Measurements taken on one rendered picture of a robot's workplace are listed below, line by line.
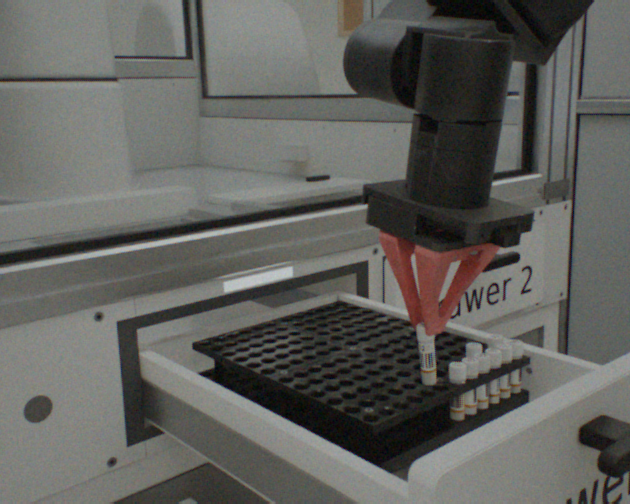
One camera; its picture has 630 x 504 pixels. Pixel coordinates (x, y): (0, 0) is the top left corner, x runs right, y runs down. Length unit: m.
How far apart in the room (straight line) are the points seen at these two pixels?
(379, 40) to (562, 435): 0.28
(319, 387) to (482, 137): 0.21
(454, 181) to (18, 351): 0.35
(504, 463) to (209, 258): 0.35
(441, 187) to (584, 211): 2.02
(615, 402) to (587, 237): 1.99
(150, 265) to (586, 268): 2.01
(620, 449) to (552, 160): 0.65
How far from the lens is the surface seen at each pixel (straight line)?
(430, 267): 0.48
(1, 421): 0.62
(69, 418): 0.64
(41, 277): 0.60
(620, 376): 0.52
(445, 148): 0.47
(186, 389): 0.60
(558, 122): 1.06
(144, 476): 0.70
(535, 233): 1.01
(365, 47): 0.53
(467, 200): 0.48
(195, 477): 0.74
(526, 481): 0.45
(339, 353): 0.61
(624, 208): 2.41
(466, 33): 0.47
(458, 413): 0.57
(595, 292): 2.51
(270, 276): 0.71
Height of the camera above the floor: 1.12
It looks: 13 degrees down
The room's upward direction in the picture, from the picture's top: 2 degrees counter-clockwise
